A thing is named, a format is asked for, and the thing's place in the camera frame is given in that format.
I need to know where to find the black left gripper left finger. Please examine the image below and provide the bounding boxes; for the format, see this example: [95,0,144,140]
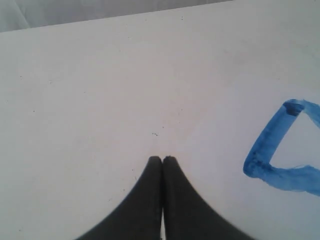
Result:
[78,156,163,240]

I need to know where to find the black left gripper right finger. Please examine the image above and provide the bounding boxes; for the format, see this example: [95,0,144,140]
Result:
[162,156,252,240]

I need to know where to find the white paper sheet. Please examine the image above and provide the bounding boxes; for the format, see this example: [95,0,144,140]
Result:
[224,82,320,240]

